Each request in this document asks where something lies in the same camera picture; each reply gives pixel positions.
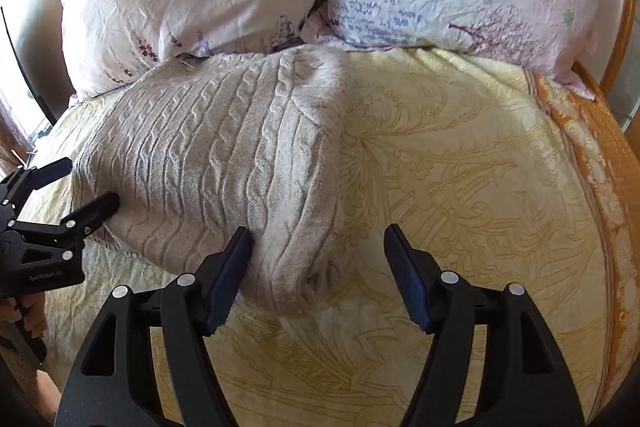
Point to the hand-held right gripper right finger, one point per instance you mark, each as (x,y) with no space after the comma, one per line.
(407,279)

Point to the yellow patterned bed sheet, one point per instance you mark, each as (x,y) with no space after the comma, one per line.
(475,207)

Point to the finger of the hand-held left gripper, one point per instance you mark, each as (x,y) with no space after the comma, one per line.
(45,172)
(92,214)

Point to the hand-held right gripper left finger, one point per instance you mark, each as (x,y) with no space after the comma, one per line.
(227,282)

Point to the wooden bed frame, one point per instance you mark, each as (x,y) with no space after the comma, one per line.
(616,57)

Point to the person's left forearm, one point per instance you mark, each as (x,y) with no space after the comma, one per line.
(50,392)

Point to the person's left hand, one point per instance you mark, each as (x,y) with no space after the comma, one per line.
(35,314)

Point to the black flat screen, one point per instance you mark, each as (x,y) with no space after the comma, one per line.
(27,72)

